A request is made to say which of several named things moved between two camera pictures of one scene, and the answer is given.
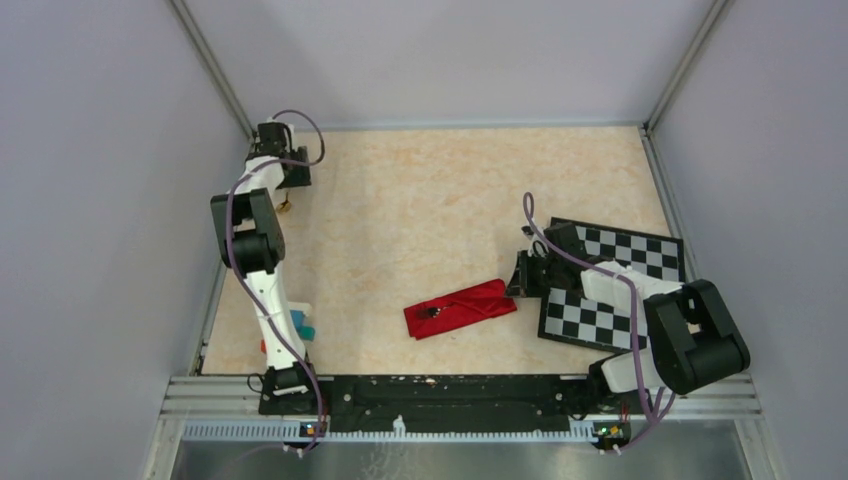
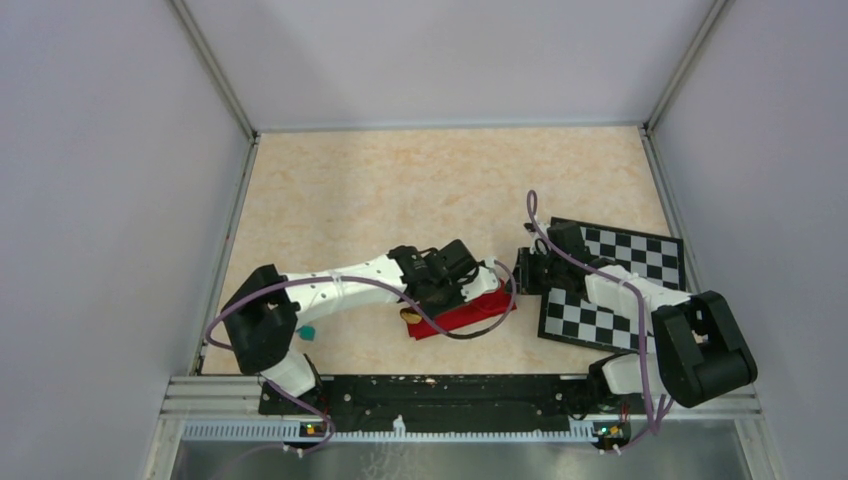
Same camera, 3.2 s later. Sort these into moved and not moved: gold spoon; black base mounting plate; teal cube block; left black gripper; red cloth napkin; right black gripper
Moved: left black gripper; gold spoon
Not moved: black base mounting plate; teal cube block; right black gripper; red cloth napkin
